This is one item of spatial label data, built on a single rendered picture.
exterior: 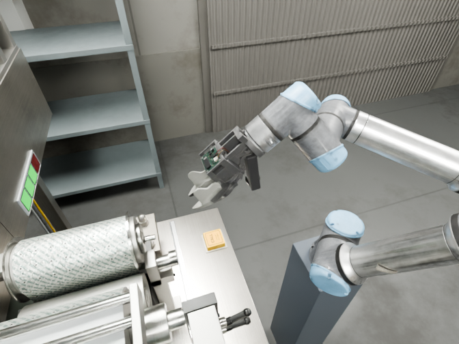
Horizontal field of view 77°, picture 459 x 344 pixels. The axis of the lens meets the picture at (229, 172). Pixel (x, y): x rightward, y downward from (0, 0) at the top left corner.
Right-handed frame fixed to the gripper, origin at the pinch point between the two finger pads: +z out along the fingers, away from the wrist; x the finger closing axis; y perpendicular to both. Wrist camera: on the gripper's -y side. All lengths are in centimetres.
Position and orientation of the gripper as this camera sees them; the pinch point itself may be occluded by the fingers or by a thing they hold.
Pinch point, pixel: (197, 199)
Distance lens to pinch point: 70.9
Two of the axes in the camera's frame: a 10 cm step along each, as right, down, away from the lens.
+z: -7.3, 6.3, 2.7
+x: 3.1, 6.5, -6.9
